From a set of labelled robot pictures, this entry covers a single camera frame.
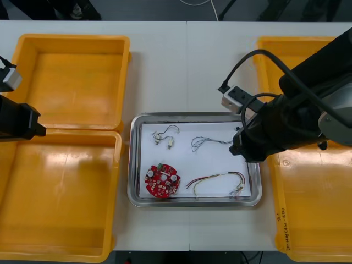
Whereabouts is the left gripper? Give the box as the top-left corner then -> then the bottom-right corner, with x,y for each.
0,94 -> 47,142

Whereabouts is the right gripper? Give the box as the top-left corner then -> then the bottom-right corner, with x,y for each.
228,128 -> 269,164

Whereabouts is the blue-white twisted wire harness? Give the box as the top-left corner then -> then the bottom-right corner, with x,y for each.
190,135 -> 235,153

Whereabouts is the red green-yellow wire harness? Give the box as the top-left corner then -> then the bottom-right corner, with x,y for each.
186,170 -> 246,200

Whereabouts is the yellow-orange plastic bin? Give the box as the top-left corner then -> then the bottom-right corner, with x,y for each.
0,125 -> 125,263
263,130 -> 352,263
252,36 -> 352,130
4,33 -> 133,131

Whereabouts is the white sheet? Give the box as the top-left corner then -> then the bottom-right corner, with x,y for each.
138,120 -> 252,199

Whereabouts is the round red circuit board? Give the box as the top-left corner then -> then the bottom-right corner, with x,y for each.
143,162 -> 183,199

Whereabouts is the steel tray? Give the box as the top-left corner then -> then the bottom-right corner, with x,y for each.
126,111 -> 262,208

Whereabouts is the person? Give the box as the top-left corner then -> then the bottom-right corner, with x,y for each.
46,0 -> 103,21

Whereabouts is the black stand leg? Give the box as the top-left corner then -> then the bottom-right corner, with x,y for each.
219,0 -> 238,20

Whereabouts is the white cable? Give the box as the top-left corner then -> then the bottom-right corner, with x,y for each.
180,0 -> 221,21

